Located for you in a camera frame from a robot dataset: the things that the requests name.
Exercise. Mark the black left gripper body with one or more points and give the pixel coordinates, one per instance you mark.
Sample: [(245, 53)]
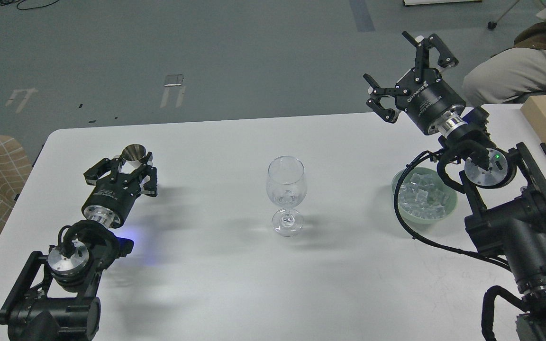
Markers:
[(110, 202)]

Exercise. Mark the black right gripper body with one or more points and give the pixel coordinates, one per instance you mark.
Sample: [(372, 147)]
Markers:
[(427, 101)]

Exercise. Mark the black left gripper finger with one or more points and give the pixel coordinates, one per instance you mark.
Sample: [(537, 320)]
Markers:
[(148, 172), (112, 166)]

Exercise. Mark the steel double jigger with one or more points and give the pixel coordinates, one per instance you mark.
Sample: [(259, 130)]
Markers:
[(134, 155)]

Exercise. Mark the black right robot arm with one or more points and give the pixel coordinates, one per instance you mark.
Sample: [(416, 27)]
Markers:
[(506, 190)]

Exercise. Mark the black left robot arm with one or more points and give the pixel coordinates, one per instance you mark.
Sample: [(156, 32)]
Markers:
[(55, 296)]

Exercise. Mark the clear ice cubes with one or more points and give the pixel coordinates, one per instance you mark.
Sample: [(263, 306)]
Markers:
[(422, 194)]

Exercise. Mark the clear wine glass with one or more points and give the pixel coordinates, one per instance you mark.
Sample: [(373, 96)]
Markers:
[(286, 188)]

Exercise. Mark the office chair base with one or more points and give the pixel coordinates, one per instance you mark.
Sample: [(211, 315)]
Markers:
[(491, 25)]

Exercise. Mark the green bowl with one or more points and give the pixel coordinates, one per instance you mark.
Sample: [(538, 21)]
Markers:
[(443, 208)]

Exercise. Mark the seated person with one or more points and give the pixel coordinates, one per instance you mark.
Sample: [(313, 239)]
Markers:
[(511, 73)]

